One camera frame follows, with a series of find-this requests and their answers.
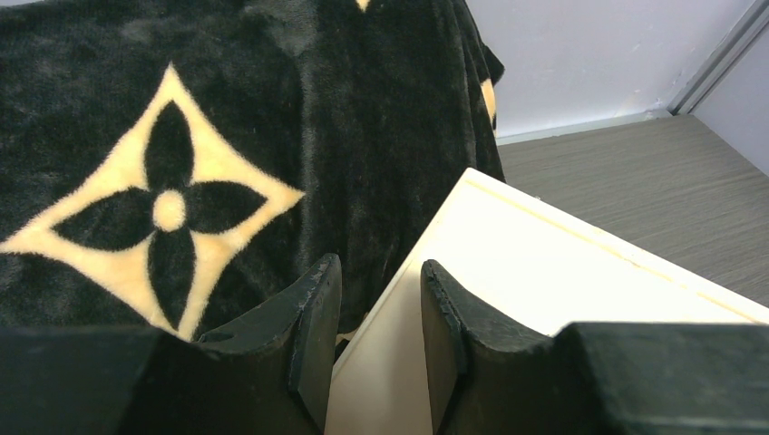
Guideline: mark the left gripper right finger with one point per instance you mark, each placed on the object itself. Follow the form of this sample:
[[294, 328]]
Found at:
[[489, 374]]

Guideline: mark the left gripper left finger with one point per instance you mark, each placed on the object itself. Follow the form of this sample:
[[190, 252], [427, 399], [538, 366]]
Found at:
[[265, 372]]

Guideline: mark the pastel mini drawer organizer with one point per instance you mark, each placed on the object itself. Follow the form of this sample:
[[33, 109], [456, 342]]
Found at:
[[531, 261]]

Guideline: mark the black floral plush blanket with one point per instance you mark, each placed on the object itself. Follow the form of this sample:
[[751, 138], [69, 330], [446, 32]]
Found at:
[[177, 163]]

